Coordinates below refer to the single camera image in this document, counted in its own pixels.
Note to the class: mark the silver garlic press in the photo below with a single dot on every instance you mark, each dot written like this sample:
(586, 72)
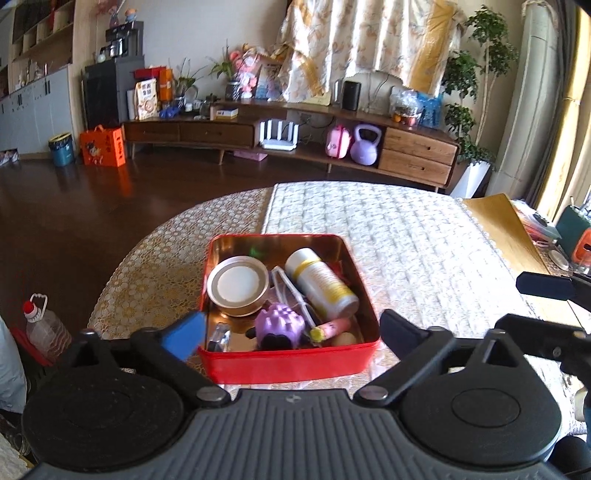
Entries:
(288, 288)

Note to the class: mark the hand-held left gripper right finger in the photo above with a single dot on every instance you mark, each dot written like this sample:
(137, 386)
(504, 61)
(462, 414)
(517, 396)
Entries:
(399, 332)

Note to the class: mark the potted orchid plant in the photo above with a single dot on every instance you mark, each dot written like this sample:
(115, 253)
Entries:
(233, 90)

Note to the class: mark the yellow curtain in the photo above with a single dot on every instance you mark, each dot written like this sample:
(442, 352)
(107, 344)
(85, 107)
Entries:
(568, 161)

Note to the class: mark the black cabinet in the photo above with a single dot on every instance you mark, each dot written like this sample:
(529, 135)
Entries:
(108, 97)

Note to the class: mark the black coffee machine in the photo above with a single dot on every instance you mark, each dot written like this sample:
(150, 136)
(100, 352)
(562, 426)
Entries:
(122, 44)

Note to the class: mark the blue bucket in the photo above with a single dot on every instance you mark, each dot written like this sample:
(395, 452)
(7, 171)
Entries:
(62, 151)

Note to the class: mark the white bottle with yellow label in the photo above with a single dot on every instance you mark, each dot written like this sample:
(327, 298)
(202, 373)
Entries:
(318, 281)

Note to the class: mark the yellow table mat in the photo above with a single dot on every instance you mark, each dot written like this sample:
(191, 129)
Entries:
(503, 230)

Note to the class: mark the pink doll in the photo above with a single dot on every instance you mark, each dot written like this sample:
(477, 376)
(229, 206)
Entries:
(247, 76)

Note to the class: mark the garlic bulb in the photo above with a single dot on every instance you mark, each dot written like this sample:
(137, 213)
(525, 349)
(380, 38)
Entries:
(345, 339)

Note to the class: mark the floral cover cloth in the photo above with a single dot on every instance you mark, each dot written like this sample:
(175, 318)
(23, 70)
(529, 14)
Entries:
(360, 41)

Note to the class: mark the clear plastic bottle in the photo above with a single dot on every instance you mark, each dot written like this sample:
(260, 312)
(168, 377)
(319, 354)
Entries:
(48, 334)

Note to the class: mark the quilted cream table mat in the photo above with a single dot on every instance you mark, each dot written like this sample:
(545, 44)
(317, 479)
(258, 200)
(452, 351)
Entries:
(415, 240)

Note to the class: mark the clear plastic bag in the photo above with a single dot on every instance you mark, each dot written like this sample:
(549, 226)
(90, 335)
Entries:
(535, 221)

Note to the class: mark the black speaker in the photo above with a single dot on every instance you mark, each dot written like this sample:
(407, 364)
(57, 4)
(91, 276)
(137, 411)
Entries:
(352, 96)

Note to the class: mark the gold round tin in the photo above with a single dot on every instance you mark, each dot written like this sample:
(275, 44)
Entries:
(238, 286)

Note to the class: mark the green utensil holder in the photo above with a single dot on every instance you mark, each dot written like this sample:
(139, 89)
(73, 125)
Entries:
(570, 224)

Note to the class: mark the purple spiky toy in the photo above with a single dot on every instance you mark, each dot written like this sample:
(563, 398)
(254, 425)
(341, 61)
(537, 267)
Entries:
(279, 323)

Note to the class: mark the blue picture card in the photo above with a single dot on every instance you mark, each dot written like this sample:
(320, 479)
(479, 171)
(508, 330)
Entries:
(431, 110)

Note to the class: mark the purple kettlebell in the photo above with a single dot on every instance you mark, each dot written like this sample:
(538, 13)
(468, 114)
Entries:
(365, 150)

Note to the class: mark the red tin box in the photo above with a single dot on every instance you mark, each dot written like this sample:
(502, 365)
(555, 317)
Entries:
(286, 367)

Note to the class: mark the silver nail clipper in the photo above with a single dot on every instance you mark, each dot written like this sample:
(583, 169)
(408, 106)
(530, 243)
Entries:
(219, 337)

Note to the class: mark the pink toy suitcase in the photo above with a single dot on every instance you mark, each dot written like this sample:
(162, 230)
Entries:
(338, 143)

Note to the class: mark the small white box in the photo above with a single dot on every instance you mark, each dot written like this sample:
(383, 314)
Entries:
(225, 114)

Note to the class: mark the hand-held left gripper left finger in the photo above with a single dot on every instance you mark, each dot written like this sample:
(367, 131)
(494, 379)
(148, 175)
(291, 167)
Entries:
(187, 334)

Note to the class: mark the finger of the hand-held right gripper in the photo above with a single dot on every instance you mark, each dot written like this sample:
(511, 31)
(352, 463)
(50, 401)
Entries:
(547, 285)
(540, 334)

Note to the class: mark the small green toy piece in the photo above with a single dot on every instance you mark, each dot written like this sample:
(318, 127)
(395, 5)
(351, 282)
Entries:
(256, 251)

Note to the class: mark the white standing air conditioner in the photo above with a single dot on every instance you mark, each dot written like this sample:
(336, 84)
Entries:
(531, 115)

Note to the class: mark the orange gift bag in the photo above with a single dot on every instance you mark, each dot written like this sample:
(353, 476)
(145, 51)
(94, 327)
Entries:
(102, 147)

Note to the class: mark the red gift box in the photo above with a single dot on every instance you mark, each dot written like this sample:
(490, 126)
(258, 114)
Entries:
(157, 76)

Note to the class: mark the wooden tv stand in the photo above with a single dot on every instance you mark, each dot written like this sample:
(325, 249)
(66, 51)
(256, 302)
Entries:
(415, 152)

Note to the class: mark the wall shelf unit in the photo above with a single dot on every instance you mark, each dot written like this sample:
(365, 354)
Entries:
(32, 92)

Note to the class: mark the printed snack bag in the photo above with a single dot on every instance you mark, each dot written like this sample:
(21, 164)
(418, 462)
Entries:
(147, 100)

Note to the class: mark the plastic bag of fruit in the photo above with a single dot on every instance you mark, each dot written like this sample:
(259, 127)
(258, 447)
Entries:
(405, 108)

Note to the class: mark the blue toy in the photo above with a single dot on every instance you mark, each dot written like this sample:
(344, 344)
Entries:
(170, 112)

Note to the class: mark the orange container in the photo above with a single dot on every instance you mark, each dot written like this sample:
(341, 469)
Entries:
(584, 251)

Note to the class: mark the potted tree in white planter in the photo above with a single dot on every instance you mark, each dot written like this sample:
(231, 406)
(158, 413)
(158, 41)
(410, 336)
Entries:
(461, 78)

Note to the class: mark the round beige coaster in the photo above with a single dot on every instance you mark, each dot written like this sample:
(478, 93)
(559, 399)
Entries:
(559, 259)

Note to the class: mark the flat pink box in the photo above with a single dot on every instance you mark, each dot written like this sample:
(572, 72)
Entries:
(251, 155)

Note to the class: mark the small potted plant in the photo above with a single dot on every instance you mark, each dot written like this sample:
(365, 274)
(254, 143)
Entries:
(184, 87)

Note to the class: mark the pink tube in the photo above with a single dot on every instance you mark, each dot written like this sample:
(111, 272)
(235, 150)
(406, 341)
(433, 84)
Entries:
(334, 327)

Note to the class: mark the white router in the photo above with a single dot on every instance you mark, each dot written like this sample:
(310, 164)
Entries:
(278, 138)

